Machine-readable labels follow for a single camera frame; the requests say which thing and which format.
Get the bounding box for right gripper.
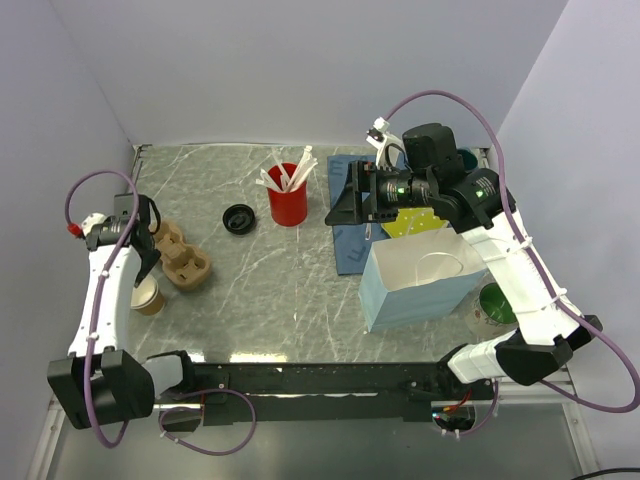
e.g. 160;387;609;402
324;159;435;224

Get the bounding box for brown paper cup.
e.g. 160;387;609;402
131;275;165;316

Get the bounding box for black cup lid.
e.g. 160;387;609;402
222;204;256;236

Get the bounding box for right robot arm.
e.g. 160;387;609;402
325;123;602;399

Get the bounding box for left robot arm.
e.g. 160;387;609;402
47;194;199;430

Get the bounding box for blue letter-print cloth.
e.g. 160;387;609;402
327;154;389;275

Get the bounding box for cardboard cup carrier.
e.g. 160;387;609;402
153;219;211;291

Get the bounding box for red straw holder cup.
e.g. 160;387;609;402
267;182;307;227

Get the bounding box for white wrapped straws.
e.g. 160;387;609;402
255;145;318;193

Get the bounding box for yellow dotted plate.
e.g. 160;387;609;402
381;208;449;238

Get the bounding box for light blue paper bag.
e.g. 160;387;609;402
359;228;486;332

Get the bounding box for dark green mug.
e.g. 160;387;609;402
457;148;479;172

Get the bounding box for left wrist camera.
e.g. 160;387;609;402
67;212;107;240

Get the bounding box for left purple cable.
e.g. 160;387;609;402
64;169;151;449

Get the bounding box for purple cable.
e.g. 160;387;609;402
64;169;151;449
382;89;640;414

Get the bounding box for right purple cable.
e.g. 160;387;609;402
382;89;640;414

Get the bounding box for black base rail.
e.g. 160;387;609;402
134;348;501;429

